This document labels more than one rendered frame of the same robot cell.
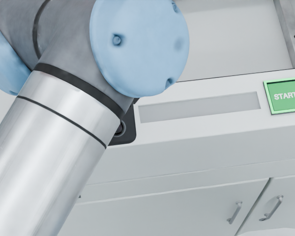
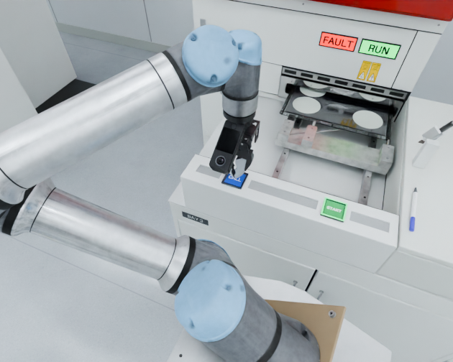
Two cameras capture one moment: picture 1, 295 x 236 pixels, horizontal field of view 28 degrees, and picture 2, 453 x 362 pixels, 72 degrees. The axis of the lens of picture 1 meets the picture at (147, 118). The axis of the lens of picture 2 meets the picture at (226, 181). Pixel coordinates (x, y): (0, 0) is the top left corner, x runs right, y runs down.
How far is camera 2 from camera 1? 0.28 m
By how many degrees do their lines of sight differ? 23
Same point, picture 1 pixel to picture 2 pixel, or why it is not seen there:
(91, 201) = (213, 232)
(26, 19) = not seen: hidden behind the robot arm
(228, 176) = (290, 253)
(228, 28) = (328, 180)
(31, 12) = not seen: hidden behind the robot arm
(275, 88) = (330, 203)
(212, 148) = (280, 221)
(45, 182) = (127, 90)
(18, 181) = (116, 83)
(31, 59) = not seen: hidden behind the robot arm
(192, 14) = (313, 166)
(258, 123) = (310, 215)
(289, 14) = (367, 185)
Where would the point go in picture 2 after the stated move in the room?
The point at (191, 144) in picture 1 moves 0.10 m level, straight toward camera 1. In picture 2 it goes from (269, 212) to (241, 236)
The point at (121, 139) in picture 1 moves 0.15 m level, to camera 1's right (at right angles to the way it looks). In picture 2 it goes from (220, 167) to (284, 200)
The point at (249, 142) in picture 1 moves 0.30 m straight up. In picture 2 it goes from (303, 227) to (334, 137)
